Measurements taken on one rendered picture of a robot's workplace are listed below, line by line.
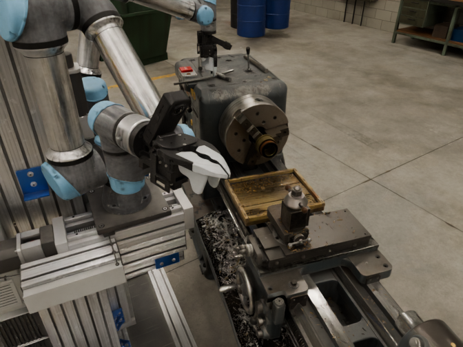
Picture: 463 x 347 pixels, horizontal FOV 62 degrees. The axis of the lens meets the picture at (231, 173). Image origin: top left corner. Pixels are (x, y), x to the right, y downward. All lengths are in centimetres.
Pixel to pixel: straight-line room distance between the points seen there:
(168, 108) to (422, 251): 257
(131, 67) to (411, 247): 248
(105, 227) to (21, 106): 41
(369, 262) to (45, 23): 121
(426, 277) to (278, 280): 165
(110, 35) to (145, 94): 15
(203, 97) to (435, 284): 188
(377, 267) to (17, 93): 125
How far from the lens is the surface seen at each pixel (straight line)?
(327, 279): 146
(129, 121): 73
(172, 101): 62
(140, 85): 91
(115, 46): 95
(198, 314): 238
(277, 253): 134
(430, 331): 101
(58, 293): 120
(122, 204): 119
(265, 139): 167
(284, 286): 132
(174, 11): 164
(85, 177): 108
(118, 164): 82
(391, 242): 301
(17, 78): 123
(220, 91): 184
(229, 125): 172
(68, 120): 102
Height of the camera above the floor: 190
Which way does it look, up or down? 33 degrees down
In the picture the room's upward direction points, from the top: straight up
